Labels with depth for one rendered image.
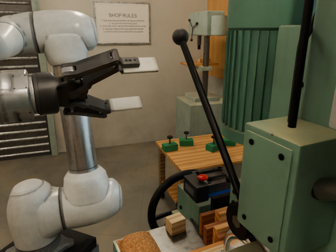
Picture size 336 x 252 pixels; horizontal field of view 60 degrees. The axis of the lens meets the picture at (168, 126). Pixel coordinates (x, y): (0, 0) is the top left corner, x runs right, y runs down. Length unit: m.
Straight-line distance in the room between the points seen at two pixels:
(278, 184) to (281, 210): 0.03
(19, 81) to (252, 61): 0.40
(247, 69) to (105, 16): 3.04
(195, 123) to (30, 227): 2.13
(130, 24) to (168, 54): 0.59
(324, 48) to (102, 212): 0.90
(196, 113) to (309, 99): 2.53
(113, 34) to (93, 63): 3.03
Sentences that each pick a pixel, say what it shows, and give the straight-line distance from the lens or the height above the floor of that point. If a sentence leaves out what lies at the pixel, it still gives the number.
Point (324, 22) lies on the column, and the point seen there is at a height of 1.42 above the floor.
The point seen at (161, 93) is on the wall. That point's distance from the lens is 3.75.
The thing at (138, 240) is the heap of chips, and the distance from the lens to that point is 0.75.
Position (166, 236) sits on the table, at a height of 0.90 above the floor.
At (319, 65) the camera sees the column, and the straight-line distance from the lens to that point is 0.41.
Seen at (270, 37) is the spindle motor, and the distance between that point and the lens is 0.54.
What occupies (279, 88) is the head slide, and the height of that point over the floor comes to 1.32.
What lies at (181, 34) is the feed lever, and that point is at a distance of 0.63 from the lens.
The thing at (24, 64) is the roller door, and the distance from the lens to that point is 3.51.
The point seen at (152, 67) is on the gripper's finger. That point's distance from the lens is 0.54.
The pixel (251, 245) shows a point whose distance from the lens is 0.53.
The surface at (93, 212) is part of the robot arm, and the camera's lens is 1.10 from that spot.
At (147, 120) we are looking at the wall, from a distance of 3.79.
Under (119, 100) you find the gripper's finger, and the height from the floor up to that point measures 1.27.
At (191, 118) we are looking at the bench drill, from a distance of 2.91.
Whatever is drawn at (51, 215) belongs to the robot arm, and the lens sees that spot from 1.10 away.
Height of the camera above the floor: 1.41
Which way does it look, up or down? 18 degrees down
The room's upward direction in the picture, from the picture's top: straight up
